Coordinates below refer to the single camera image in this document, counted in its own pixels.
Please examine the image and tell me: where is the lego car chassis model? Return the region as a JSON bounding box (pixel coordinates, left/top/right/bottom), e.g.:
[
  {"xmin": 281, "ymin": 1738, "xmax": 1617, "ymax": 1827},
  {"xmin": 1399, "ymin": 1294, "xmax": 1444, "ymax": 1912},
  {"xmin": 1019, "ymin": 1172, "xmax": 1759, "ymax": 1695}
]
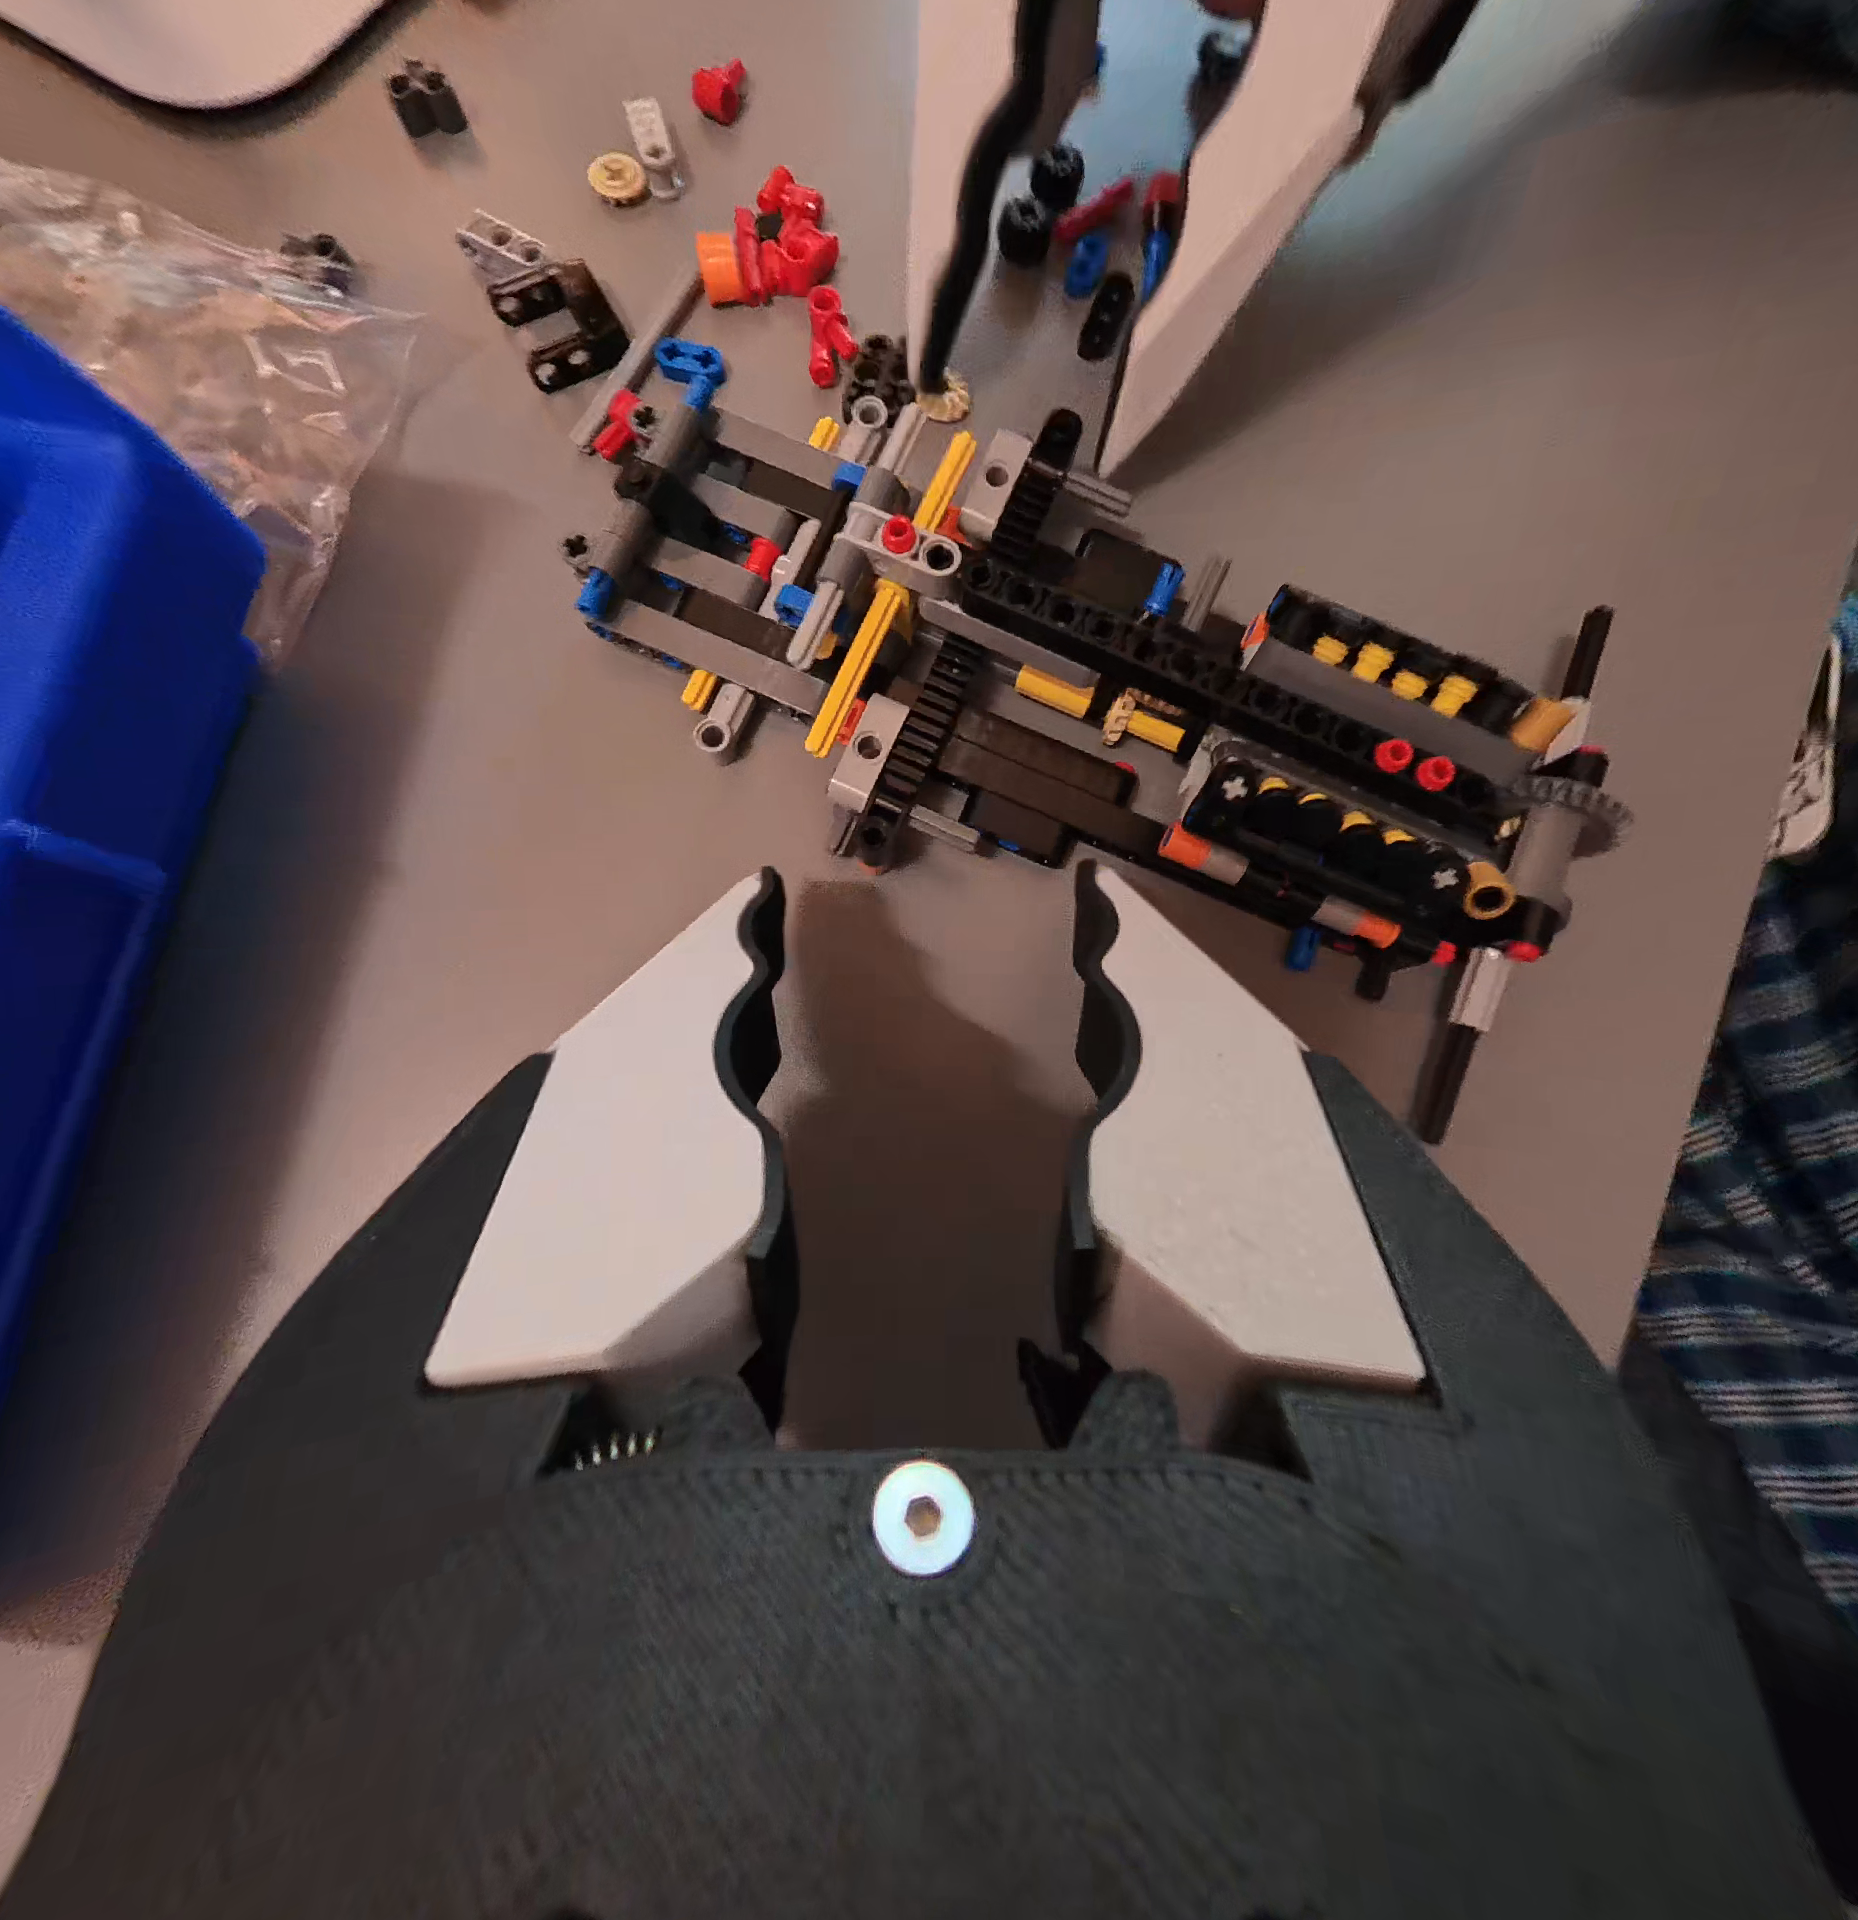
[{"xmin": 560, "ymin": 396, "xmax": 1637, "ymax": 1151}]

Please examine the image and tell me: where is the person's plaid clothing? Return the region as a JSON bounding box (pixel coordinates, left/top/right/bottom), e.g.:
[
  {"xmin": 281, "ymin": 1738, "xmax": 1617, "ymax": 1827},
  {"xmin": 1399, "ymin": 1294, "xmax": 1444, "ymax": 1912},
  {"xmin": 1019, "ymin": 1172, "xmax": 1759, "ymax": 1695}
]
[{"xmin": 1618, "ymin": 480, "xmax": 1858, "ymax": 1920}]

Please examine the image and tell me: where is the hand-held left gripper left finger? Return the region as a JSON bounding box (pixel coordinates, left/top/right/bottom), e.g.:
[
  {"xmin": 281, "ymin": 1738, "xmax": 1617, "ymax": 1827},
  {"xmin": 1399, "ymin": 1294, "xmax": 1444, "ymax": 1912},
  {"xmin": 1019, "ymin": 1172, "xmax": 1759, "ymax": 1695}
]
[{"xmin": 422, "ymin": 867, "xmax": 800, "ymax": 1434}]

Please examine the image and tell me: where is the white tablet stand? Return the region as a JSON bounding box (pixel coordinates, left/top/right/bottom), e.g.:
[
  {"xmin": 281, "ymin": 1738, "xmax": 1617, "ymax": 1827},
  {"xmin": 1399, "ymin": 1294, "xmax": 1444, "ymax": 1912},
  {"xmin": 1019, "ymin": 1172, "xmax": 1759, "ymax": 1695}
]
[{"xmin": 0, "ymin": 0, "xmax": 406, "ymax": 110}]

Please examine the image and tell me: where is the grey long lego axle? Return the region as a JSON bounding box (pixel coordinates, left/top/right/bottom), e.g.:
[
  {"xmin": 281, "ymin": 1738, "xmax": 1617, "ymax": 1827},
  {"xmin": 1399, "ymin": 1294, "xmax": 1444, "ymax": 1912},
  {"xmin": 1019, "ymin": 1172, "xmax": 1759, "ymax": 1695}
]
[{"xmin": 567, "ymin": 277, "xmax": 716, "ymax": 455}]

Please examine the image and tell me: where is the black u-shaped lego bracket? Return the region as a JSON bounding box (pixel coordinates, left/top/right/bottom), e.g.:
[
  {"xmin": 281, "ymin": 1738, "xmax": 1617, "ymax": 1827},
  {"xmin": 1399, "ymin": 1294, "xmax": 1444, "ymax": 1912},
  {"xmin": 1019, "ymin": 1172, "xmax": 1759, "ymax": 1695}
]
[{"xmin": 484, "ymin": 256, "xmax": 633, "ymax": 396}]

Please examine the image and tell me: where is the blue plastic bin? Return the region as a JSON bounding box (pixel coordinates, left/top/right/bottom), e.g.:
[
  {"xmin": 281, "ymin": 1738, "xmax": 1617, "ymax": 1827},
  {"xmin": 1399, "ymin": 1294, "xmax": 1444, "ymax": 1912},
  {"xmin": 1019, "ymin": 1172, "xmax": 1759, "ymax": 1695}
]
[{"xmin": 0, "ymin": 277, "xmax": 268, "ymax": 1518}]

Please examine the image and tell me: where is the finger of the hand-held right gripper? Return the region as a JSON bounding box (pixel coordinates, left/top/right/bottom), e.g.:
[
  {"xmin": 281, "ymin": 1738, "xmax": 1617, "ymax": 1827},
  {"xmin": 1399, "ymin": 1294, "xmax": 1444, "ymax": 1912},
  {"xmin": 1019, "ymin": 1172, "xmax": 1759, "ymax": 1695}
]
[
  {"xmin": 902, "ymin": 0, "xmax": 1058, "ymax": 411},
  {"xmin": 1097, "ymin": 0, "xmax": 1414, "ymax": 480}
]

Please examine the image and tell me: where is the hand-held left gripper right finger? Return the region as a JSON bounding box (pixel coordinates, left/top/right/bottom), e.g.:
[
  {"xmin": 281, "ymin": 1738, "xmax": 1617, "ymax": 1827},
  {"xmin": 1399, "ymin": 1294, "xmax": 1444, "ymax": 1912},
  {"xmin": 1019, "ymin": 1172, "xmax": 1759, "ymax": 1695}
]
[{"xmin": 1069, "ymin": 862, "xmax": 1437, "ymax": 1450}]

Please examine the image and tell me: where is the clear empty plastic bag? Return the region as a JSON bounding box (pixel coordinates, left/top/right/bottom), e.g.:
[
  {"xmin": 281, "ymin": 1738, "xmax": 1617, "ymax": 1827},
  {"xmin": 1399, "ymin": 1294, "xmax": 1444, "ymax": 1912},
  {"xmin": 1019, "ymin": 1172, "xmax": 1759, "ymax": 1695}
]
[{"xmin": 0, "ymin": 157, "xmax": 429, "ymax": 663}]

